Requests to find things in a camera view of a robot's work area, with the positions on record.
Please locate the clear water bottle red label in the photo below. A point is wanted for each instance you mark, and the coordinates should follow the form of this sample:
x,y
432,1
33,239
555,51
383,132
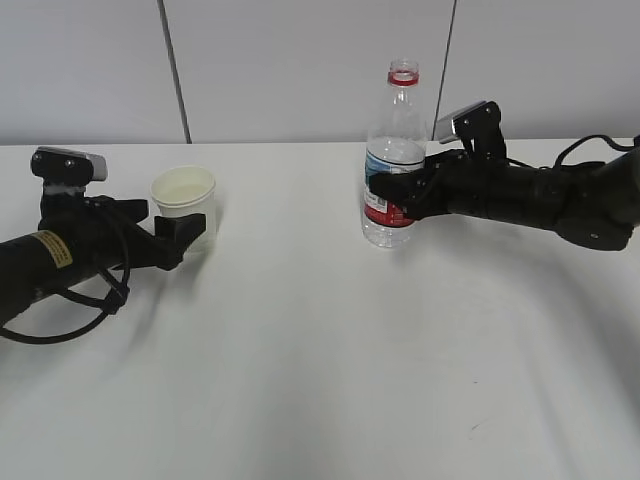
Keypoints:
x,y
395,145

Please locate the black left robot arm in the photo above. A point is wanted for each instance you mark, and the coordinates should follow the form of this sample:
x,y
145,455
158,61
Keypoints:
x,y
40,264

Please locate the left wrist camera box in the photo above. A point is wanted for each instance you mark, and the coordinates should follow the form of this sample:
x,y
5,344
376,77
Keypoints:
x,y
65,171

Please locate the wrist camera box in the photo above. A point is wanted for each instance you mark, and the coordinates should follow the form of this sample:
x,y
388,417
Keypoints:
x,y
477,127
65,171

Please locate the white paper cup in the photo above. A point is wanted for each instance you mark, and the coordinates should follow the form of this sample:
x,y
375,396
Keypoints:
x,y
186,190

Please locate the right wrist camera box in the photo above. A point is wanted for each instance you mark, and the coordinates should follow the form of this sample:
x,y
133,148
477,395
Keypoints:
x,y
477,127

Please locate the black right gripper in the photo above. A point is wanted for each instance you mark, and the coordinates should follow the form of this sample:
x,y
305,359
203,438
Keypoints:
x,y
451,182

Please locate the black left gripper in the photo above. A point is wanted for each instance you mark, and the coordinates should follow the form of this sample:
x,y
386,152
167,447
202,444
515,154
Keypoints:
x,y
107,231

